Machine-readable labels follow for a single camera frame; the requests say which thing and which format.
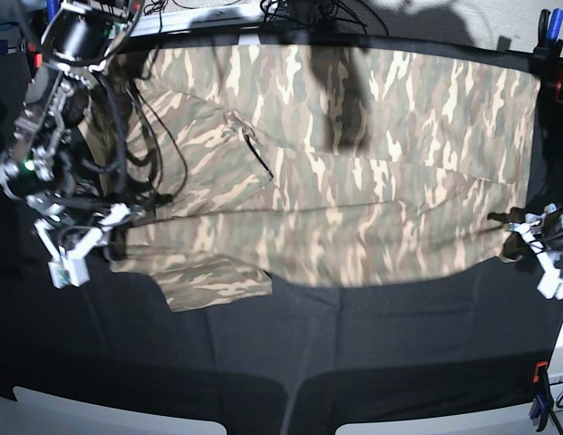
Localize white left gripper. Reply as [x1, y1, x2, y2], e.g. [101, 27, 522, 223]
[508, 203, 563, 300]

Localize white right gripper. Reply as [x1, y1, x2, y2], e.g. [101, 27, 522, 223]
[32, 202, 141, 289]

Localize camouflage t-shirt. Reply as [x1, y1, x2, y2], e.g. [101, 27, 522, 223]
[106, 44, 539, 312]

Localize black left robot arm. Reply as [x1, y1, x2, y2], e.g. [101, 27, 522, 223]
[508, 203, 563, 300]

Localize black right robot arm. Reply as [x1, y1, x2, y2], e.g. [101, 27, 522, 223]
[0, 1, 143, 288]

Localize black table cloth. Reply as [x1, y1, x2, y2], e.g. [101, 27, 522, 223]
[0, 31, 563, 427]

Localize orange black clamp front right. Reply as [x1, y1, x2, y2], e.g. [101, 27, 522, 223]
[529, 361, 554, 432]

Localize blue tools rear right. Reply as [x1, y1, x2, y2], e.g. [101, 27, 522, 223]
[533, 8, 563, 60]

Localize black cables behind table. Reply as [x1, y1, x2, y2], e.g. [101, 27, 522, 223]
[142, 0, 391, 36]

